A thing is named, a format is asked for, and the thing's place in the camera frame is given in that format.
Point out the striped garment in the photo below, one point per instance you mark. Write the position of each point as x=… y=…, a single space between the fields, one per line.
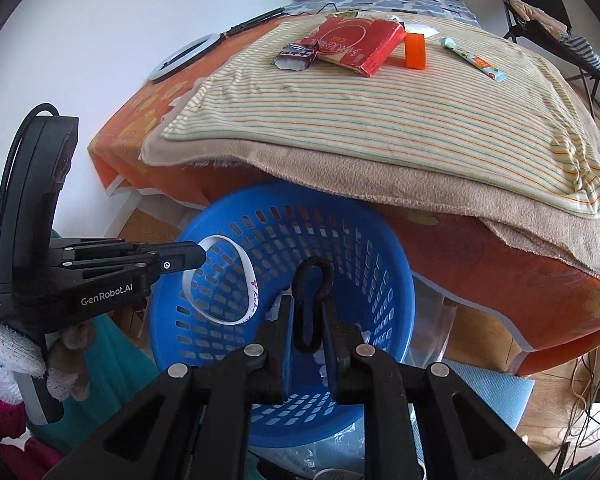
x=587 y=55

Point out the orange box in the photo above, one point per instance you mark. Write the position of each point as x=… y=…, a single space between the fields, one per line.
x=414 y=51

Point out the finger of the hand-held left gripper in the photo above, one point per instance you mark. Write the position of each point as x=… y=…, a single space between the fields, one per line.
x=180 y=257
x=95 y=249

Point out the white wristband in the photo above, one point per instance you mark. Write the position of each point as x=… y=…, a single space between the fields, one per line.
x=245 y=260

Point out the white paper sheet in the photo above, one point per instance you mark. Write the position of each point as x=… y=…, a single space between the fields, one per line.
x=422 y=29

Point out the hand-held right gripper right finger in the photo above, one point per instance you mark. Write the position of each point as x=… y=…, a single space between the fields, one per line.
x=330 y=352

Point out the light blue mat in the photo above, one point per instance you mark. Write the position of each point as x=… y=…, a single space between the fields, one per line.
x=490 y=395

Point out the dark candy wrapper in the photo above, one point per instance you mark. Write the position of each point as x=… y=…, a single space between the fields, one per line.
x=296 y=55

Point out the person's left forearm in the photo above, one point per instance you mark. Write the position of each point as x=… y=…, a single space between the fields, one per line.
x=0 y=420

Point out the black clip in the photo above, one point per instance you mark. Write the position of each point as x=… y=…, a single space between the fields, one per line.
x=300 y=272

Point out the beige blanket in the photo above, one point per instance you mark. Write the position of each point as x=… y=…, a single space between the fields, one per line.
x=430 y=195

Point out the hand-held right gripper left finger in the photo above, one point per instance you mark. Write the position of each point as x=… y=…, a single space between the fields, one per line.
x=287 y=342

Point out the blue plastic basket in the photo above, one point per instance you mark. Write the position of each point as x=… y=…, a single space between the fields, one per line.
x=380 y=280

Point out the person's left hand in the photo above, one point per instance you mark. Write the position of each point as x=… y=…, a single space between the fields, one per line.
x=10 y=360

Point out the striped blanket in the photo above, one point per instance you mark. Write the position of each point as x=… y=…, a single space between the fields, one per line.
x=380 y=125

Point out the black rod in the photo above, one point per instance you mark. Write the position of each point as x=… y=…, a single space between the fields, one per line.
x=255 y=20

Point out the clear plastic bag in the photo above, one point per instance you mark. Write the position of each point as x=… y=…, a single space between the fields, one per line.
x=432 y=320

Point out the teal stick packet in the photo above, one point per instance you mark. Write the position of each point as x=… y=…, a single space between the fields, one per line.
x=472 y=59

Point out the red box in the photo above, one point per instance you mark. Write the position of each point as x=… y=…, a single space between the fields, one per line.
x=355 y=42

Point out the orange bed sheet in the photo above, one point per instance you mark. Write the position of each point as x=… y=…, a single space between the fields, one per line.
x=505 y=290

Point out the beige cloth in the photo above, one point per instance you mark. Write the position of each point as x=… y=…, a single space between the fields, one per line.
x=535 y=15

